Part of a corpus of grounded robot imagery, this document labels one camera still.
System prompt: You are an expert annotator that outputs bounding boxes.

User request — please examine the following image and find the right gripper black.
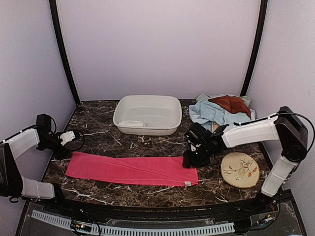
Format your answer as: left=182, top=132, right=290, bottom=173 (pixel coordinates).
left=183, top=143, right=212, bottom=168

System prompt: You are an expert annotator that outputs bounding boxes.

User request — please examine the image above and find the pink towel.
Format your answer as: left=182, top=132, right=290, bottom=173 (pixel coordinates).
left=65, top=152, right=199, bottom=186

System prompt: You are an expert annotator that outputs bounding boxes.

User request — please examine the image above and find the white embroidered towel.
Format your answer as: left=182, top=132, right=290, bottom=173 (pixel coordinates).
left=119, top=120, right=146, bottom=127

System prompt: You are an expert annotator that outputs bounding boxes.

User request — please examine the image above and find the white plastic basin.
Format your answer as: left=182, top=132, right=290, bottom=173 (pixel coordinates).
left=113, top=95, right=182, bottom=136

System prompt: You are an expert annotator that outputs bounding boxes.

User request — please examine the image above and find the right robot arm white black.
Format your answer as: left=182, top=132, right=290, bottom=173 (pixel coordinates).
left=183, top=106, right=314, bottom=213

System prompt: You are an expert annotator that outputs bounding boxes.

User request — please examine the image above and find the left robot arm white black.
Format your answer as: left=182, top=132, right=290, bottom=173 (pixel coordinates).
left=0, top=114, right=76, bottom=214

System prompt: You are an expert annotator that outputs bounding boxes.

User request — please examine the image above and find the beige bunny print towel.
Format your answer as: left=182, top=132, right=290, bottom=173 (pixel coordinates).
left=211, top=122, right=220, bottom=133

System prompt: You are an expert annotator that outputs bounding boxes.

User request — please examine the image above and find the light blue towel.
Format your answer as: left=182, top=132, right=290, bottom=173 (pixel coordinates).
left=189, top=100, right=256, bottom=125

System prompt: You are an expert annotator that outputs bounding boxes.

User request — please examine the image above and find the round floral wooden plate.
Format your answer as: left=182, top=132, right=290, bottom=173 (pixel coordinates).
left=220, top=152, right=260, bottom=189

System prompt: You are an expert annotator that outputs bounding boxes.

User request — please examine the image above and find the dark red towel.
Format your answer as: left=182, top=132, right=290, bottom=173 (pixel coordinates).
left=208, top=95, right=251, bottom=118

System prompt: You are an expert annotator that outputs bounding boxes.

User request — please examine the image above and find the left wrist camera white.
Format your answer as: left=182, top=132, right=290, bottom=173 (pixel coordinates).
left=59, top=131, right=76, bottom=146

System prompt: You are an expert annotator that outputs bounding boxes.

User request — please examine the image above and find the left camera black cable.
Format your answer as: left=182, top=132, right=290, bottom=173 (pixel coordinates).
left=49, top=117, right=86, bottom=152

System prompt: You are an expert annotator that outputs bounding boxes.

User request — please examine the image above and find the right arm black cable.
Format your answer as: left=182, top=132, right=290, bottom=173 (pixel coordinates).
left=233, top=112, right=315, bottom=153

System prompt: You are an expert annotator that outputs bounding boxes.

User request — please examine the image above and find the black front rail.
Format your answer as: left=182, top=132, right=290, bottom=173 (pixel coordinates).
left=44, top=194, right=293, bottom=223

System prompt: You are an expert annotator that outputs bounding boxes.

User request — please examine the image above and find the white slotted cable duct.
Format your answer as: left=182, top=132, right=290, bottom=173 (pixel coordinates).
left=31, top=210, right=235, bottom=236

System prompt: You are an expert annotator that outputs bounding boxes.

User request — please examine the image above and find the right black frame post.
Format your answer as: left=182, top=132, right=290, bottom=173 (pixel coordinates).
left=240, top=0, right=268, bottom=96

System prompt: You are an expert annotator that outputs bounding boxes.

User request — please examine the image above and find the black frame post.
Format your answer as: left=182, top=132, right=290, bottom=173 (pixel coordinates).
left=49, top=0, right=81, bottom=106
left=240, top=0, right=268, bottom=96

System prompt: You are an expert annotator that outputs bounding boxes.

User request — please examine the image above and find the left black frame post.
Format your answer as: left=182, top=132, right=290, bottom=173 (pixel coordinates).
left=49, top=0, right=81, bottom=106

